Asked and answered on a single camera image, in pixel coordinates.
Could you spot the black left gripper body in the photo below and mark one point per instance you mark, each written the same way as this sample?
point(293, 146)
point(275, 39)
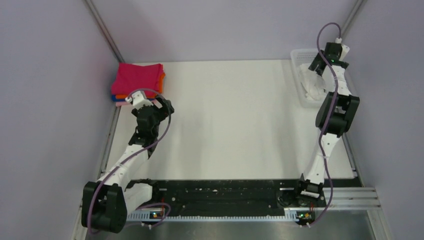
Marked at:
point(162, 112)

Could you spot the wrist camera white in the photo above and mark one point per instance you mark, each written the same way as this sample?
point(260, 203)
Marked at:
point(137, 99)
point(344, 48)

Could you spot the white t shirt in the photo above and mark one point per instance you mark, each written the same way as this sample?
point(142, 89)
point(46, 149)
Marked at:
point(313, 84)

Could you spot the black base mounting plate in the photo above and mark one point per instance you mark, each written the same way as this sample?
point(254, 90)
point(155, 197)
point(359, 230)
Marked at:
point(228, 198)

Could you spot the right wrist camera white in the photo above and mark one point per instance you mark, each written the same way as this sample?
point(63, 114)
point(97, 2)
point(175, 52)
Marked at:
point(344, 48)

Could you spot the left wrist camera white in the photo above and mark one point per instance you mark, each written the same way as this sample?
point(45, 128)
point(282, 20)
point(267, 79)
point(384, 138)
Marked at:
point(137, 99)

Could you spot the aluminium extrusion rail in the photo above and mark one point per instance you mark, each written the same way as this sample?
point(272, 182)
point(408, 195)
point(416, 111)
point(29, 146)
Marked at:
point(354, 198)

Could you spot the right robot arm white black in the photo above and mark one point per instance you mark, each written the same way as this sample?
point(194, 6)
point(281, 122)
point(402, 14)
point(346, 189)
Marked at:
point(334, 118)

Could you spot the white slotted cable duct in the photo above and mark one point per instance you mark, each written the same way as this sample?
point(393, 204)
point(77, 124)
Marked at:
point(147, 216)

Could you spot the folded crimson t shirt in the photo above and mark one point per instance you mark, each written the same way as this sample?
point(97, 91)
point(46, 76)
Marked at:
point(127, 69)

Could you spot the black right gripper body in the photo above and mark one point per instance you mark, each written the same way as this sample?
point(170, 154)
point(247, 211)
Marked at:
point(318, 57)

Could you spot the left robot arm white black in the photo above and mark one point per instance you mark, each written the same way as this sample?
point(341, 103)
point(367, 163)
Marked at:
point(107, 202)

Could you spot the folded orange t shirt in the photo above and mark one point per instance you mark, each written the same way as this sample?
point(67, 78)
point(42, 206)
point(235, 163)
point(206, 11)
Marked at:
point(124, 85)

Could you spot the folded pink t shirt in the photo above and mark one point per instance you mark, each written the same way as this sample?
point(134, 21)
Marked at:
point(122, 103)

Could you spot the white plastic basket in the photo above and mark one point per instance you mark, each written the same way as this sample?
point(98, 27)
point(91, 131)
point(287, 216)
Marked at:
point(298, 57)

